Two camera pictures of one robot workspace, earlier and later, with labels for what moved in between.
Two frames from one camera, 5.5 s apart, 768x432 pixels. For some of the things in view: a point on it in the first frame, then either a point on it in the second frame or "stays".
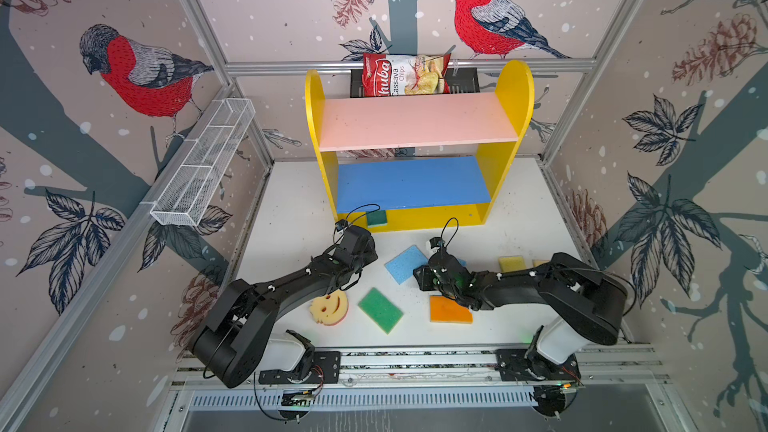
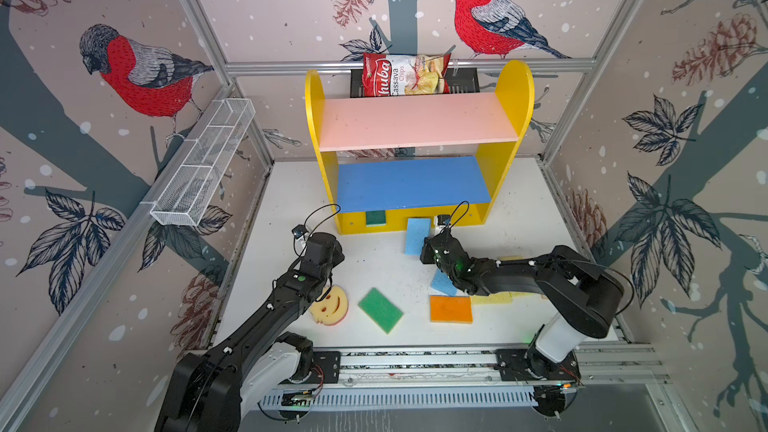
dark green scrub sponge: x=376 y=218 stays
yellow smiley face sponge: x=330 y=309 stays
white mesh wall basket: x=185 y=195 stays
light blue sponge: x=401 y=266 -> x=418 y=229
